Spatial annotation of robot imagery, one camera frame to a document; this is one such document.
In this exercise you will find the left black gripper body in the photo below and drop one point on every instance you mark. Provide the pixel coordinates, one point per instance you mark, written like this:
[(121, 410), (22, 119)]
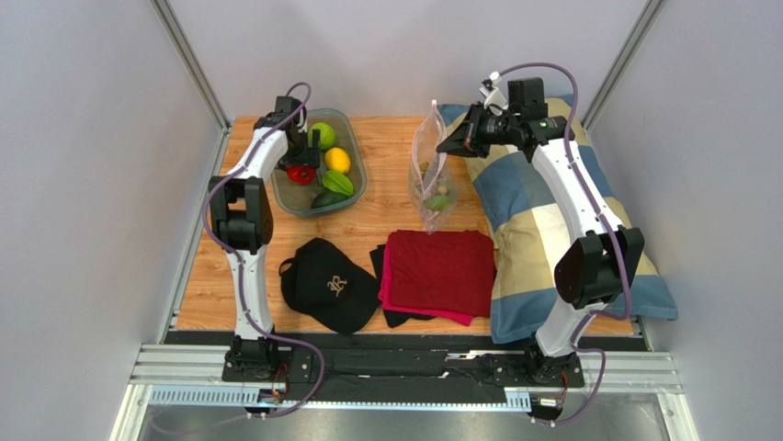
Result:
[(300, 153)]

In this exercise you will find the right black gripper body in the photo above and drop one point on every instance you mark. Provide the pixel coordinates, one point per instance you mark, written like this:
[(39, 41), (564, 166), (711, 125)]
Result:
[(473, 131)]

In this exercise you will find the green apple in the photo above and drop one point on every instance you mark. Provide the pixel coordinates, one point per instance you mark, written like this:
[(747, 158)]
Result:
[(326, 135)]

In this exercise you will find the red bell pepper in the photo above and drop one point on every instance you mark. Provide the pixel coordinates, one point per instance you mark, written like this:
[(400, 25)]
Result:
[(301, 174)]

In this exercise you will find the yellow lemon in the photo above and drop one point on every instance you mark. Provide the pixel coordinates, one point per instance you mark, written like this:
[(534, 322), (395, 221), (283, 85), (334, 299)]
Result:
[(338, 160)]

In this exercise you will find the green star fruit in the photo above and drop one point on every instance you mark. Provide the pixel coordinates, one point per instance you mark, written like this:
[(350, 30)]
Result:
[(338, 182)]

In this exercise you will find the dark green avocado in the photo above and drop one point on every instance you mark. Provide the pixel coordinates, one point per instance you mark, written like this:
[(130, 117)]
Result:
[(328, 198)]

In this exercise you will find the clear zip top bag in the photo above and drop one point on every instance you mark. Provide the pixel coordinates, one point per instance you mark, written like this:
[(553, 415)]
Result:
[(431, 132)]

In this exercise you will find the green watermelon toy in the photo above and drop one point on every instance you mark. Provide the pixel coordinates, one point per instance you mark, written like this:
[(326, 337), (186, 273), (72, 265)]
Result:
[(438, 203)]

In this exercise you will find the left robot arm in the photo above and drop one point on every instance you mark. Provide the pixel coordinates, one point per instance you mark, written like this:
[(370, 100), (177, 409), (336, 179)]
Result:
[(239, 219)]

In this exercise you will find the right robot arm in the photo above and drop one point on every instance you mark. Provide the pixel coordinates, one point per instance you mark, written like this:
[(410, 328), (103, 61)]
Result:
[(602, 259)]

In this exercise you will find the grey plastic food tray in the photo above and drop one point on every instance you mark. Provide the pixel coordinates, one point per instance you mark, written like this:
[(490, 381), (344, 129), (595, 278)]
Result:
[(296, 198)]

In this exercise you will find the black baseball cap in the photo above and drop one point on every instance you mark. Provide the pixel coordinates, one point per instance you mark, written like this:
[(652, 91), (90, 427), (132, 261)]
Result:
[(322, 282)]

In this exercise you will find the dark red folded cloth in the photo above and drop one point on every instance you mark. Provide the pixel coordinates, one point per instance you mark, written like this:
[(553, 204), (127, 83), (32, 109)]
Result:
[(445, 274)]

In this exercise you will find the pink folded cloth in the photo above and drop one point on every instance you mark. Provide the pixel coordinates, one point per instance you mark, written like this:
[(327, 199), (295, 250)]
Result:
[(428, 315)]

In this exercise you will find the black folded cloth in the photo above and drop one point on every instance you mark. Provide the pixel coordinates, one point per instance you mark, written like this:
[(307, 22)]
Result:
[(393, 318)]

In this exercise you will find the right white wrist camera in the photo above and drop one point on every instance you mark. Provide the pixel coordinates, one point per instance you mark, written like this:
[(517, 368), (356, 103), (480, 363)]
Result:
[(493, 99)]

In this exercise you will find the left aluminium frame post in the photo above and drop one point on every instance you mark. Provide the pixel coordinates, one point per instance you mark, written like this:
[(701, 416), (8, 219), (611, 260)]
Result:
[(189, 58)]

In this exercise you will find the aluminium frame post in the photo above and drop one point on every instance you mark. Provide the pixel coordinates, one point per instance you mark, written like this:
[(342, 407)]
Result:
[(189, 58), (637, 35)]

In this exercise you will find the right aluminium frame post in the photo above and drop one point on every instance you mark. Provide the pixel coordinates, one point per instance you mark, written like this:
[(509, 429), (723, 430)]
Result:
[(637, 35)]

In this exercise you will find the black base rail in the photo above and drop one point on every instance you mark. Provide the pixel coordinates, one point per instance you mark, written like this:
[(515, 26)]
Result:
[(384, 368)]

